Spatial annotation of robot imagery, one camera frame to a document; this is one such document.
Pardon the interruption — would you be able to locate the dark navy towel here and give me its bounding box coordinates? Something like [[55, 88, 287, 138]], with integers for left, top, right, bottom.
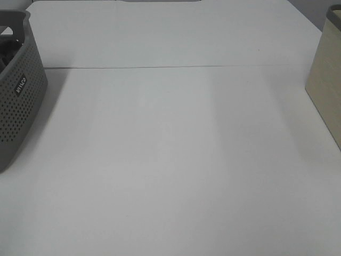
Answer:
[[0, 40, 21, 71]]

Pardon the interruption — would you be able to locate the beige bin with grey rim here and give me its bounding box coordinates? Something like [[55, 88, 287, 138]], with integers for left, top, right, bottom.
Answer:
[[305, 4, 340, 147]]

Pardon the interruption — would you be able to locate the grey perforated plastic basket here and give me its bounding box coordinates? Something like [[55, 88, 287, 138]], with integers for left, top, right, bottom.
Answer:
[[1, 10, 48, 171]]

